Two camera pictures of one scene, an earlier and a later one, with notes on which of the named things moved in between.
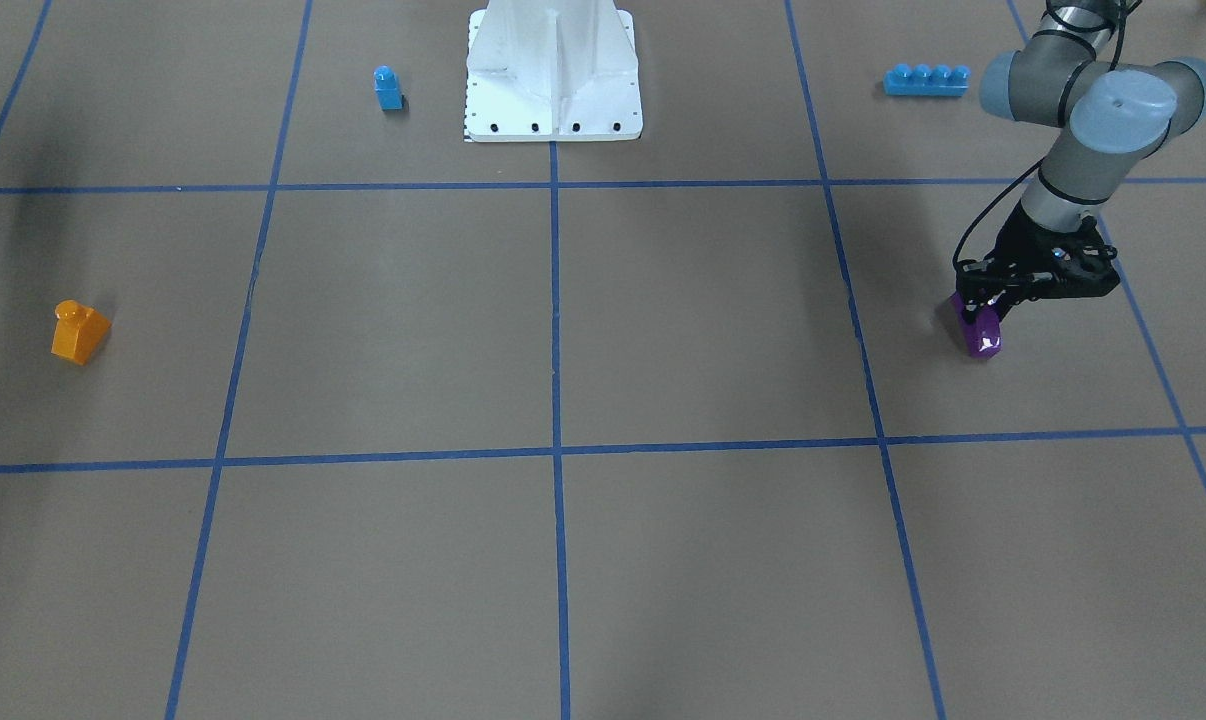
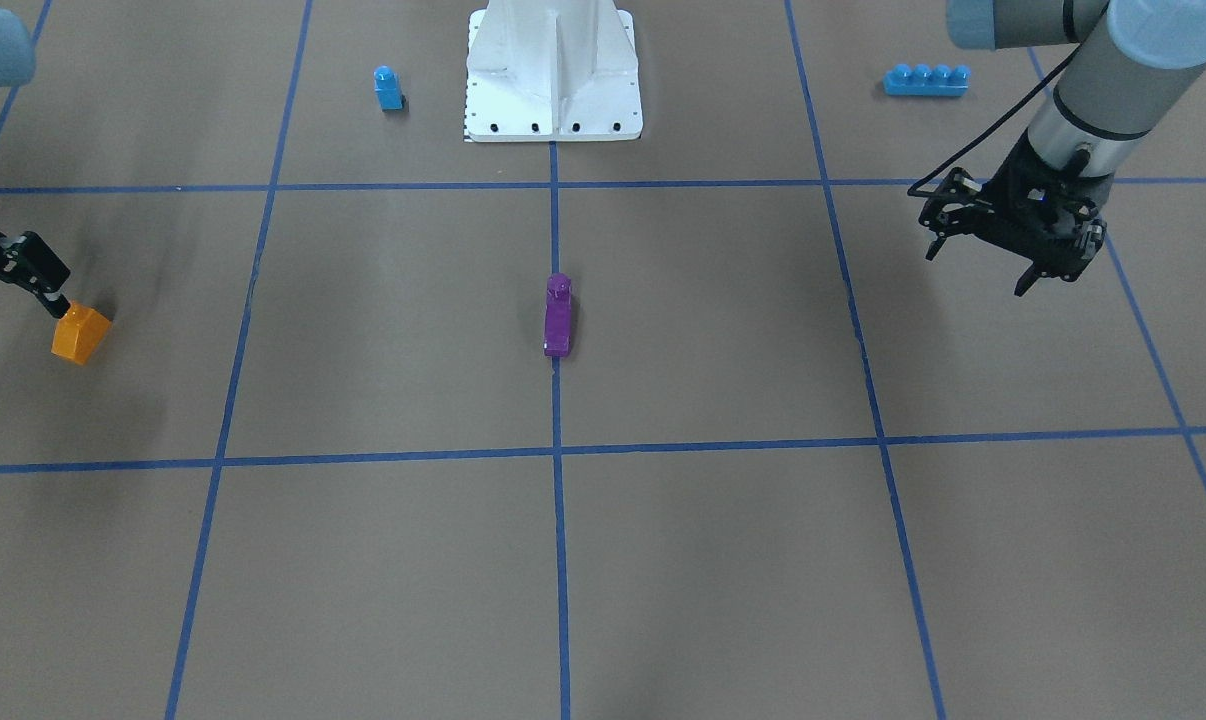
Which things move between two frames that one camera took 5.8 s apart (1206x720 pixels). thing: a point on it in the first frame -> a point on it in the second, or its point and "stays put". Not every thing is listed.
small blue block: [389, 91] stays put
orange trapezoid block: [79, 331] stays put
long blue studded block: [923, 81] stays put
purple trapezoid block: [983, 333] -> [556, 338]
